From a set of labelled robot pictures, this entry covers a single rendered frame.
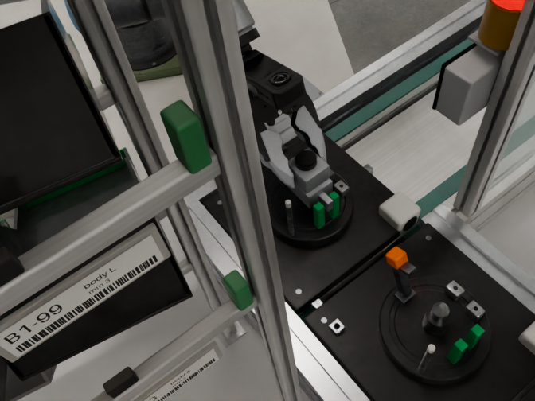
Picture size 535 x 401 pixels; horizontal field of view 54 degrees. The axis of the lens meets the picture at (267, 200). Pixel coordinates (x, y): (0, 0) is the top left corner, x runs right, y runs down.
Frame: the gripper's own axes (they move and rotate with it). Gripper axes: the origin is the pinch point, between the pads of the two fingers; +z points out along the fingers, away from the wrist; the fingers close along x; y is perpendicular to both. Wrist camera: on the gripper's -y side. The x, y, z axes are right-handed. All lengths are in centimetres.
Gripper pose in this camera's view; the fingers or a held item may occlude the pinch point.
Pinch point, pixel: (307, 169)
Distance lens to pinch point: 74.0
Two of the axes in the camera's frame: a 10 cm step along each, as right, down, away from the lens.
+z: 4.7, 8.4, 2.7
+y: -3.8, -0.8, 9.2
